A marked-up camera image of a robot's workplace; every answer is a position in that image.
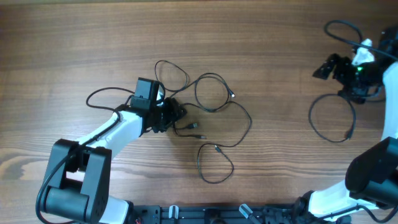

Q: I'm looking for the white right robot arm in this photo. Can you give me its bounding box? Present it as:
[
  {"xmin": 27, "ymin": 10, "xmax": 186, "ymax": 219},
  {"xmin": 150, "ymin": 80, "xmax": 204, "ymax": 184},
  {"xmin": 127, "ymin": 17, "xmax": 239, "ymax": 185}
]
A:
[{"xmin": 290, "ymin": 21, "xmax": 397, "ymax": 223}]

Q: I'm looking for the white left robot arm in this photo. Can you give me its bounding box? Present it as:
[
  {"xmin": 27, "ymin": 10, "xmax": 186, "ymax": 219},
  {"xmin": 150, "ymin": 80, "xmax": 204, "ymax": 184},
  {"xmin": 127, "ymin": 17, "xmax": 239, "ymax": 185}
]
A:
[{"xmin": 35, "ymin": 78, "xmax": 187, "ymax": 223}]

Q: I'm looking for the black left camera cable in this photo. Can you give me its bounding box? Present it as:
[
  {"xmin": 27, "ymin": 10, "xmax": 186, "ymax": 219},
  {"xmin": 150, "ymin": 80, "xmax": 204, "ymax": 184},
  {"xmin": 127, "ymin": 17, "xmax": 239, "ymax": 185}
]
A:
[{"xmin": 34, "ymin": 86, "xmax": 136, "ymax": 224}]

